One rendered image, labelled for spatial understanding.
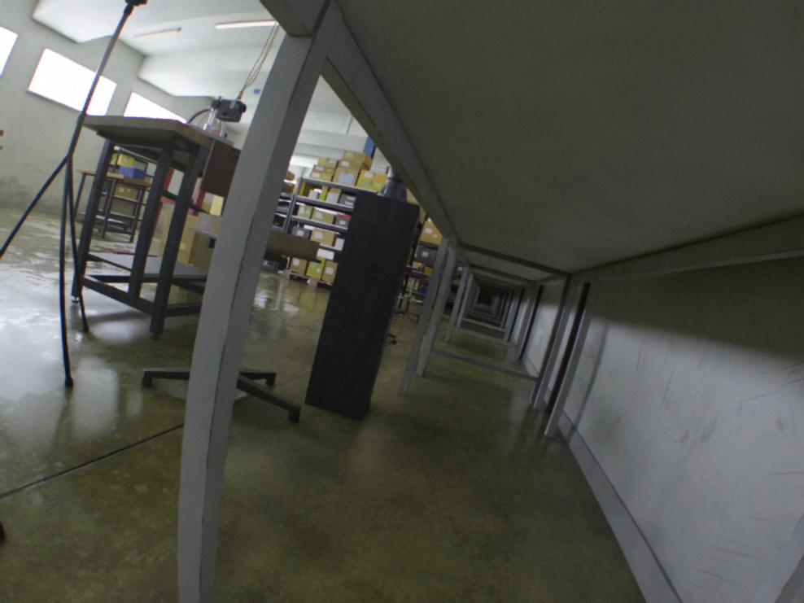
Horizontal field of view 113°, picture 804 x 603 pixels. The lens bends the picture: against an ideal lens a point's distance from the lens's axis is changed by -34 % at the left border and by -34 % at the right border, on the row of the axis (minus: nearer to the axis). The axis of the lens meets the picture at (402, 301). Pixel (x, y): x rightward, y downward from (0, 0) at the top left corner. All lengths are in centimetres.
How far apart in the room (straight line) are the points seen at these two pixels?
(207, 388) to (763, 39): 64
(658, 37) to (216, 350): 54
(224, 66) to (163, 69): 193
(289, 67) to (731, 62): 45
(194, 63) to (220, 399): 950
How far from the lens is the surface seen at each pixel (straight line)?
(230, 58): 914
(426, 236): 897
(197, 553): 59
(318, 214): 709
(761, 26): 42
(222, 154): 163
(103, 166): 243
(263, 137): 44
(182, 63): 1010
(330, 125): 1116
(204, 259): 304
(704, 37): 44
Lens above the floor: 59
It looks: 4 degrees down
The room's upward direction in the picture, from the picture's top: 15 degrees clockwise
